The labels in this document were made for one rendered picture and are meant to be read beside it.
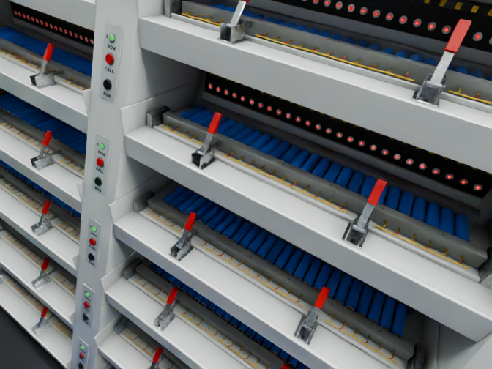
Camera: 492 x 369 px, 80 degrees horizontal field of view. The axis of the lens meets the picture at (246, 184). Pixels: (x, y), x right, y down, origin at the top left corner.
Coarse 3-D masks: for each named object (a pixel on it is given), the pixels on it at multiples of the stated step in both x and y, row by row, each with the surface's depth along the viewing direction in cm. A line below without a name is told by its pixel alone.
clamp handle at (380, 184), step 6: (378, 180) 39; (378, 186) 39; (384, 186) 39; (372, 192) 39; (378, 192) 39; (372, 198) 39; (378, 198) 39; (366, 204) 40; (372, 204) 40; (366, 210) 40; (360, 216) 40; (366, 216) 40; (360, 222) 40; (366, 222) 40
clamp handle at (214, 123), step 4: (216, 112) 48; (216, 116) 48; (220, 116) 48; (212, 120) 48; (216, 120) 48; (220, 120) 48; (212, 124) 48; (216, 124) 48; (208, 128) 48; (212, 128) 48; (216, 128) 48; (208, 132) 49; (212, 132) 48; (208, 136) 48; (212, 136) 49; (204, 140) 49; (208, 140) 48; (204, 144) 49; (208, 144) 48; (204, 148) 49; (204, 152) 49
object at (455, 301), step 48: (144, 144) 52; (336, 144) 54; (240, 192) 46; (288, 240) 45; (336, 240) 40; (384, 240) 42; (480, 240) 45; (384, 288) 40; (432, 288) 36; (480, 288) 37; (480, 336) 36
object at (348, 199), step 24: (168, 120) 57; (240, 144) 52; (264, 168) 50; (288, 168) 48; (312, 192) 48; (336, 192) 45; (384, 216) 43; (408, 216) 43; (408, 240) 41; (432, 240) 41; (456, 240) 40; (480, 264) 39
